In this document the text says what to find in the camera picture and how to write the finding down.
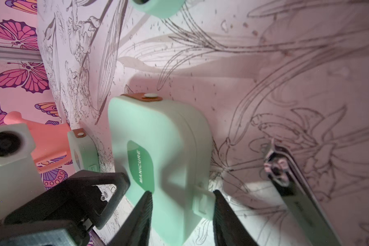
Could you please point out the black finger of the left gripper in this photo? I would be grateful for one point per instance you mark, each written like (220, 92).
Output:
(65, 214)

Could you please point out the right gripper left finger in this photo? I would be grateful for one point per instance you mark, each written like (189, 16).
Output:
(136, 229)

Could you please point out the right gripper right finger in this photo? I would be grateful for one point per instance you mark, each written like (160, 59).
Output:
(228, 230)

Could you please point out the green nail clipper case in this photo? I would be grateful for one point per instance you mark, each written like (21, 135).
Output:
(83, 151)

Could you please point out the nail clipper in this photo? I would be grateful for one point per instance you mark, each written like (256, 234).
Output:
(296, 193)

